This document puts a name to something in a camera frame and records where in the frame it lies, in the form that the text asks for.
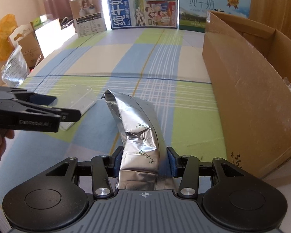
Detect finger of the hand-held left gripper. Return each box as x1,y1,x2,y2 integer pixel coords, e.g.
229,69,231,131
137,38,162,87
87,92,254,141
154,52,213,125
0,85,58,108
47,107,82,122

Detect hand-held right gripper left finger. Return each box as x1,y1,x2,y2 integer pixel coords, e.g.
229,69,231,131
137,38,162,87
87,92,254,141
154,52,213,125
36,147,124,198

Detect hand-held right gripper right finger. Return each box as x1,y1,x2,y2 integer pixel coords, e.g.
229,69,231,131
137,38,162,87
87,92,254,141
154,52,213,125
167,147,248,198

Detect clear plastic box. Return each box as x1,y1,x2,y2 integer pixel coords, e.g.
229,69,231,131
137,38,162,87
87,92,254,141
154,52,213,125
59,84,97,130

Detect silver foil bag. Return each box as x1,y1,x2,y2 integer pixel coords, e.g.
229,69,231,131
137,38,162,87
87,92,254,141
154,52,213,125
100,89,169,191

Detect cardboard box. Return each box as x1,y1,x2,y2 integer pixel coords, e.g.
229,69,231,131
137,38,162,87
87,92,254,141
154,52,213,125
202,10,291,182

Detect checked cloth desktop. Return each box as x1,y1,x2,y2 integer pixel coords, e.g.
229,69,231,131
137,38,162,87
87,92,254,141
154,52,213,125
0,27,291,224

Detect white plastic bag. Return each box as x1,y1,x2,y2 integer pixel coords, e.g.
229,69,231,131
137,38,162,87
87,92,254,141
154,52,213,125
0,45,29,86

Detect brown cardboard carton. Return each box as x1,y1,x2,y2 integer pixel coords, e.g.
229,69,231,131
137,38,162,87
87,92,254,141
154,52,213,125
18,33,45,68

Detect yellow plastic bag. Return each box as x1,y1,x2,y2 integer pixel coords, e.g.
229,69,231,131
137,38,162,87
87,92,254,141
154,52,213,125
0,13,17,62

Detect green tissue packs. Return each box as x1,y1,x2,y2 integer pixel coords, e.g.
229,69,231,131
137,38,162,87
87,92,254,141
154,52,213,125
32,15,54,28

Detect white product box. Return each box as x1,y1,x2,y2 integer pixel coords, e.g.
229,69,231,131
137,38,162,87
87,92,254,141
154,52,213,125
69,0,107,38

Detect blue cartoon milk carton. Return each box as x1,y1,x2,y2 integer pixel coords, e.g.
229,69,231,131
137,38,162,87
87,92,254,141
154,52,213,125
104,0,179,30

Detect green pasture milk carton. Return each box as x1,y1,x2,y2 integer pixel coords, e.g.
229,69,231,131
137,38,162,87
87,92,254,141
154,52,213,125
178,0,252,34

